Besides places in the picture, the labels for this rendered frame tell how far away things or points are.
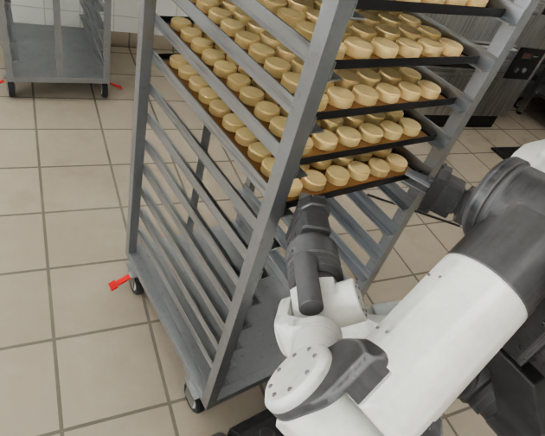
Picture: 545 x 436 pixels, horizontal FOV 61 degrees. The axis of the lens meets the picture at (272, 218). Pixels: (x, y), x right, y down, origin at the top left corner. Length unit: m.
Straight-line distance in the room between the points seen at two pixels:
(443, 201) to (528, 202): 0.59
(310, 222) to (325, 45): 0.28
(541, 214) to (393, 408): 0.22
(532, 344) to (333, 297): 0.27
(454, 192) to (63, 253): 1.40
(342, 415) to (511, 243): 0.21
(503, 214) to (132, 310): 1.42
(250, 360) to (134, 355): 0.39
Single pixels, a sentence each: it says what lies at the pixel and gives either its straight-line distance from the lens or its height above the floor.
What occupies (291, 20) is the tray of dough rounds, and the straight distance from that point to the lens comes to 0.84.
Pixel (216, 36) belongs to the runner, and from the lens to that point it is 0.97.
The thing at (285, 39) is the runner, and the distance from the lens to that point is 0.78.
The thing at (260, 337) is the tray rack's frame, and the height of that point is 0.15.
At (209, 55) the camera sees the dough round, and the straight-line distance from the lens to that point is 1.08.
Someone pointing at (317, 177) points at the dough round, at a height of 0.88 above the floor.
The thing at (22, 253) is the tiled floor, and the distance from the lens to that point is 1.92.
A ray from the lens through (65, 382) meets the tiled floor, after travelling 1.59.
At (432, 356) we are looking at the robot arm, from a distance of 0.42.
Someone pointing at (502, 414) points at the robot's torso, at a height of 0.79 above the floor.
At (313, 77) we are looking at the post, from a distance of 0.68.
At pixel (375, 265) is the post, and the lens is 1.31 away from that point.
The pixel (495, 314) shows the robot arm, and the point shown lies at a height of 1.13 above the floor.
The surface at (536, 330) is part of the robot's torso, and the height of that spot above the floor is 0.98.
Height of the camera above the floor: 1.39
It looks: 40 degrees down
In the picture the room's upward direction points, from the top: 18 degrees clockwise
